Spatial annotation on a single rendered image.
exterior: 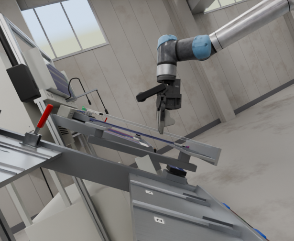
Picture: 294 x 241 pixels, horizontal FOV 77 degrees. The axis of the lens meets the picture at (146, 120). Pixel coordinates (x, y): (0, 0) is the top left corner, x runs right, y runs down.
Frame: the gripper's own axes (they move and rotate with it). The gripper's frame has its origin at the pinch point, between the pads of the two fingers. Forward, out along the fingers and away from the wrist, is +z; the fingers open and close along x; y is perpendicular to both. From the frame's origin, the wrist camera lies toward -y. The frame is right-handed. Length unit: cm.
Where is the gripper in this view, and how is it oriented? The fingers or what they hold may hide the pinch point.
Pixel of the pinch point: (159, 130)
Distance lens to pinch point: 69.8
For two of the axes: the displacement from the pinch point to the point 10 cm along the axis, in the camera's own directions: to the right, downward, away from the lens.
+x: -1.3, 0.1, 9.9
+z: -0.3, 10.0, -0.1
